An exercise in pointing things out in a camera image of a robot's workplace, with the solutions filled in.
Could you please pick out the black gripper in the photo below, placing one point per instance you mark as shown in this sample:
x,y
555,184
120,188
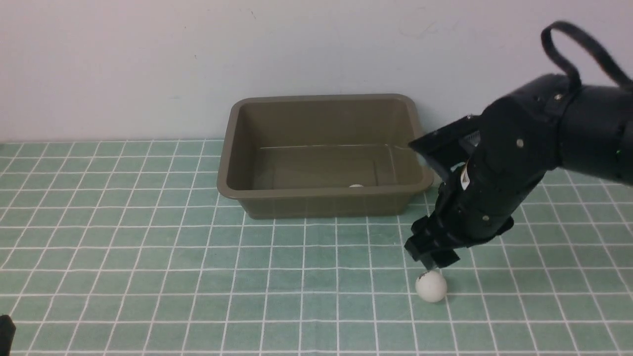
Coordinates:
x,y
489,164

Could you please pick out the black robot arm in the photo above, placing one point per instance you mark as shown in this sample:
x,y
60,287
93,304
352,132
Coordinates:
x,y
595,132

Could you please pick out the green checkered tablecloth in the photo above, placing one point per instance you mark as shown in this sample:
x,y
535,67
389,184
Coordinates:
x,y
125,248

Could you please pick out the black object bottom left corner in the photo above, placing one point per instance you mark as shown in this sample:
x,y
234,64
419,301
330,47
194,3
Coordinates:
x,y
7,331

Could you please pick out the olive plastic storage bin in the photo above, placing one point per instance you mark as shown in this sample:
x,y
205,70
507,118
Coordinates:
x,y
296,156

